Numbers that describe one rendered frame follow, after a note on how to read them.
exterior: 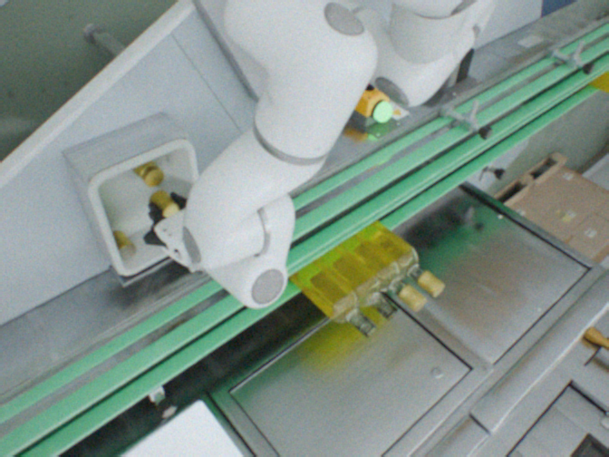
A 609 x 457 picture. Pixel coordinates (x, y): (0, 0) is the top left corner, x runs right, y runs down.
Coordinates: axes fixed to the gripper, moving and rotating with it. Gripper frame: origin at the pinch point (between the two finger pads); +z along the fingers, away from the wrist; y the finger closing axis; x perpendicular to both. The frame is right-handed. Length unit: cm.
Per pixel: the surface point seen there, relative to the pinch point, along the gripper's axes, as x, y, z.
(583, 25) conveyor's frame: -11, 137, 1
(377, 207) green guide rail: -19.4, 40.2, -6.5
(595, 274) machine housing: -51, 82, -36
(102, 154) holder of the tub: 12.5, -5.7, 1.6
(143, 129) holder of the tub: 12.7, 2.0, 3.6
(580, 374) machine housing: -53, 54, -47
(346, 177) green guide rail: -10.8, 35.6, -3.3
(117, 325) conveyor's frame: -16.2, -15.2, 1.0
